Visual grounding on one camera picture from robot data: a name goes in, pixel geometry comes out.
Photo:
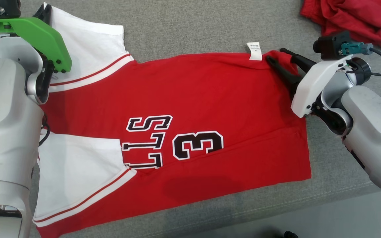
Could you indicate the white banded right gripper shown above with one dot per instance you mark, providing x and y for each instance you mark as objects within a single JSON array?
[{"x": 313, "y": 89}]

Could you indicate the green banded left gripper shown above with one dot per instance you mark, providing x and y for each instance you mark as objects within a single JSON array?
[{"x": 41, "y": 39}]

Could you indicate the red shorts with white stripe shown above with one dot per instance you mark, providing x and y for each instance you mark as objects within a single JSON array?
[{"x": 359, "y": 16}]

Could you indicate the red white basketball jersey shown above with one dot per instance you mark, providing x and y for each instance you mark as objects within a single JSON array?
[{"x": 210, "y": 99}]

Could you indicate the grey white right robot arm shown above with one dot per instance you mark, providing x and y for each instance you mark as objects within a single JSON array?
[{"x": 372, "y": 132}]

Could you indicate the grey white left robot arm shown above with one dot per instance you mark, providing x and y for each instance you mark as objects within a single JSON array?
[{"x": 5, "y": 132}]

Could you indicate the grey fabric sofa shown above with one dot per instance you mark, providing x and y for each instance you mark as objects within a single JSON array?
[{"x": 184, "y": 29}]

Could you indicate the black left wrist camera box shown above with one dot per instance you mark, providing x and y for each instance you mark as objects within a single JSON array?
[{"x": 10, "y": 8}]

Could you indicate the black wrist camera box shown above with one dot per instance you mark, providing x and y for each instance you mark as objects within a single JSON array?
[
  {"x": 331, "y": 44},
  {"x": 10, "y": 8}
]

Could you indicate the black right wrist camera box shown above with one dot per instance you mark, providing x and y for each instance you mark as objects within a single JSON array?
[{"x": 331, "y": 44}]

